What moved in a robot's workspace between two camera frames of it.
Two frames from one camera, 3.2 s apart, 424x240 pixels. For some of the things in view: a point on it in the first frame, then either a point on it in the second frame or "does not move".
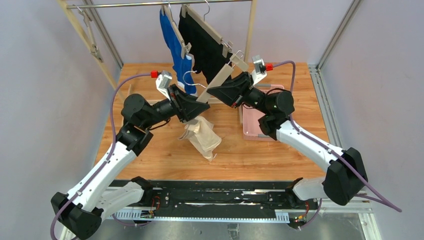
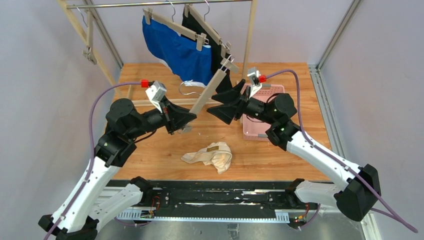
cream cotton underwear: (202, 136) to (218, 154)
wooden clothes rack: (66, 4) does not move
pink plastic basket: (249, 116) does not move
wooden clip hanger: (235, 62) to (188, 128)
